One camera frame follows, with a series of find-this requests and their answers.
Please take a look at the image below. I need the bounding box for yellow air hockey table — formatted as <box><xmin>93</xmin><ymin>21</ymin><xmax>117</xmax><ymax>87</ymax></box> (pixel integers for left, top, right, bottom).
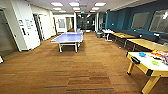
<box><xmin>125</xmin><ymin>49</ymin><xmax>168</xmax><ymax>94</ymax></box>

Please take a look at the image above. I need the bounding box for large interior window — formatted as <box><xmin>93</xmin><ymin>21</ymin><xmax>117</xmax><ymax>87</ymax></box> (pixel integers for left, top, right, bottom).
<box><xmin>148</xmin><ymin>8</ymin><xmax>168</xmax><ymax>35</ymax></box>
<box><xmin>130</xmin><ymin>12</ymin><xmax>150</xmax><ymax>31</ymax></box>

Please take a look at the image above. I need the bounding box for glass door dark frame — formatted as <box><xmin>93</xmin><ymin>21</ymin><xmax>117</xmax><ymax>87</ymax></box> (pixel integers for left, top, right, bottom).
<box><xmin>0</xmin><ymin>9</ymin><xmax>20</xmax><ymax>57</ymax></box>

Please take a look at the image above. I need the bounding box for small white table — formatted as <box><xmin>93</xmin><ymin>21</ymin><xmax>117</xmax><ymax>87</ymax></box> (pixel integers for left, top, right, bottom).
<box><xmin>101</xmin><ymin>28</ymin><xmax>115</xmax><ymax>43</ymax></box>

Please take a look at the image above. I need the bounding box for green bowl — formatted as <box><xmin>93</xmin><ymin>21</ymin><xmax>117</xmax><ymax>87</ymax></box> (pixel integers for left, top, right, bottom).
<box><xmin>151</xmin><ymin>60</ymin><xmax>161</xmax><ymax>67</ymax></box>

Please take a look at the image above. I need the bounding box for blue ping pong table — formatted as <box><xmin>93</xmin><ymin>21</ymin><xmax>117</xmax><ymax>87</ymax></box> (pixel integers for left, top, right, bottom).
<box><xmin>49</xmin><ymin>31</ymin><xmax>85</xmax><ymax>54</ymax></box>

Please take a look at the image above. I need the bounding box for blue bowl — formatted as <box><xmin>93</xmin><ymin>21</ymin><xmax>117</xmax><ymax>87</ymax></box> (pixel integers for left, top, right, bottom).
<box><xmin>138</xmin><ymin>51</ymin><xmax>147</xmax><ymax>58</ymax></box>

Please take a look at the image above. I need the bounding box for white paper wall notice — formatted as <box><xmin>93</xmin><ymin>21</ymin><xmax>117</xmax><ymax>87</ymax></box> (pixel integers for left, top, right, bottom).
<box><xmin>17</xmin><ymin>18</ymin><xmax>35</xmax><ymax>31</ymax></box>

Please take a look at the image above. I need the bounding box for rectangular ceiling light panel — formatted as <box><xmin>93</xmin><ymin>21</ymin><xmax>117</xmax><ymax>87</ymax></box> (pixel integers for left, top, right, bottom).
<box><xmin>94</xmin><ymin>1</ymin><xmax>107</xmax><ymax>7</ymax></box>
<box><xmin>68</xmin><ymin>1</ymin><xmax>81</xmax><ymax>7</ymax></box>
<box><xmin>50</xmin><ymin>2</ymin><xmax>64</xmax><ymax>7</ymax></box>

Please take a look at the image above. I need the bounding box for grey waste bin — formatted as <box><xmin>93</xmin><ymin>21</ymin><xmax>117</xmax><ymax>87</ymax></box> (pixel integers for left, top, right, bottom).
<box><xmin>95</xmin><ymin>31</ymin><xmax>103</xmax><ymax>39</ymax></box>

